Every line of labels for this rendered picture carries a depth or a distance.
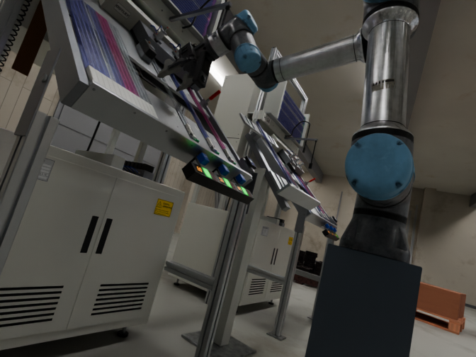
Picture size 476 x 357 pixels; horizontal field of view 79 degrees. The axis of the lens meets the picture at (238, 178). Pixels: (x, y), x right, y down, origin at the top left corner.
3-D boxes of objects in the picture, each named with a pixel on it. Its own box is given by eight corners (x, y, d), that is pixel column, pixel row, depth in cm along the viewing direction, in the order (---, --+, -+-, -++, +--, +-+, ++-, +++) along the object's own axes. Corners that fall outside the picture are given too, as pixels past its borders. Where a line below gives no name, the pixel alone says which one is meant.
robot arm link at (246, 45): (271, 71, 89) (262, 47, 94) (256, 48, 80) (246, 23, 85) (250, 85, 92) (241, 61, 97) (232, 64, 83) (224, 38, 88)
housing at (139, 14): (179, 88, 146) (199, 69, 142) (90, 18, 105) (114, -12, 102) (174, 79, 150) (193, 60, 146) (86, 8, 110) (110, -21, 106)
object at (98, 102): (238, 188, 111) (252, 177, 109) (70, 108, 57) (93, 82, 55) (236, 185, 112) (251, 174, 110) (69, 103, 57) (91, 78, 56)
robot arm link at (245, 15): (250, 19, 84) (244, 1, 88) (220, 41, 88) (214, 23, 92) (262, 37, 91) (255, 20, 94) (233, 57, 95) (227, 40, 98)
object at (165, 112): (241, 182, 111) (248, 176, 110) (77, 95, 57) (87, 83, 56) (222, 148, 121) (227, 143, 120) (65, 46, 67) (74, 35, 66)
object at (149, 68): (202, 124, 130) (210, 116, 129) (52, 18, 76) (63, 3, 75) (178, 82, 147) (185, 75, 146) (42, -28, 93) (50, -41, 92)
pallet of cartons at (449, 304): (463, 327, 386) (467, 294, 393) (467, 338, 315) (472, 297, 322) (364, 295, 463) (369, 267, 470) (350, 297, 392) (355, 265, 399)
